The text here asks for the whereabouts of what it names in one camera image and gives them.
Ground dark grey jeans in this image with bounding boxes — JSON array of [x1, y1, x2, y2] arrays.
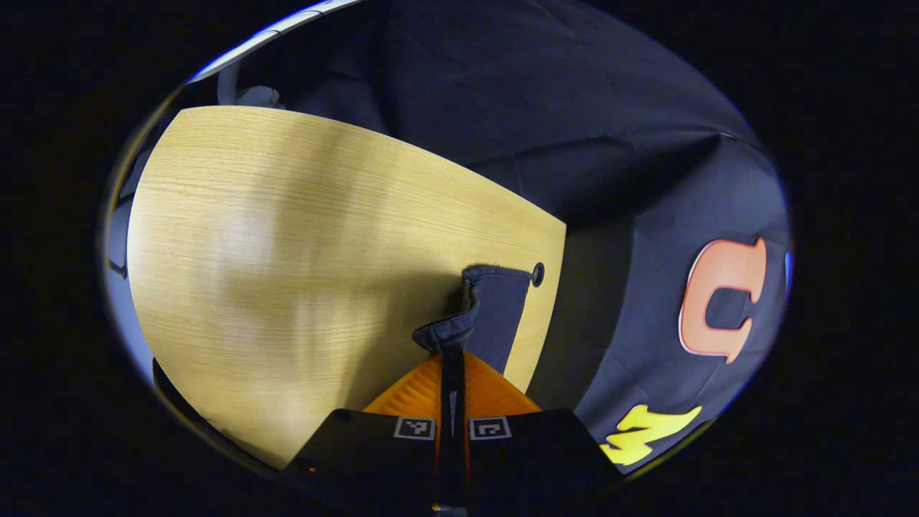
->
[[411, 264, 536, 376]]

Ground black backdrop cloth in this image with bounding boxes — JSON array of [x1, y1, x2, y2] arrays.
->
[[237, 0, 794, 475]]

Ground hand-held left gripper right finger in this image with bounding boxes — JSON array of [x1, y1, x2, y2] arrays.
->
[[452, 350, 622, 508]]

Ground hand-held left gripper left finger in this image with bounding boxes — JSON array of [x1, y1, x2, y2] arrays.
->
[[283, 352, 453, 508]]

